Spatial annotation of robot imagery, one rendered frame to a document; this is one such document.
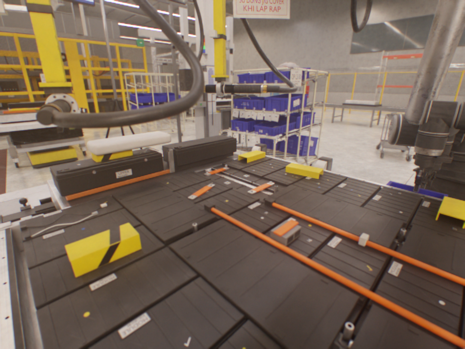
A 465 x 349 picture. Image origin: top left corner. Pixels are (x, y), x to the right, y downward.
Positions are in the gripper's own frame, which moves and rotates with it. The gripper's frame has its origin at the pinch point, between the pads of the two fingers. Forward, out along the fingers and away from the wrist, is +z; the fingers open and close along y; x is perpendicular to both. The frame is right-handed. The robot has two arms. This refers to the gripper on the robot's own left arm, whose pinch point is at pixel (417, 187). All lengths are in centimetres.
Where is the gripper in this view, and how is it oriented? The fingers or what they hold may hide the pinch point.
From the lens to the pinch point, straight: 138.3
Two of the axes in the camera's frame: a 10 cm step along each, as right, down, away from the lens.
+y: -7.1, 2.4, -6.5
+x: 7.0, 2.5, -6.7
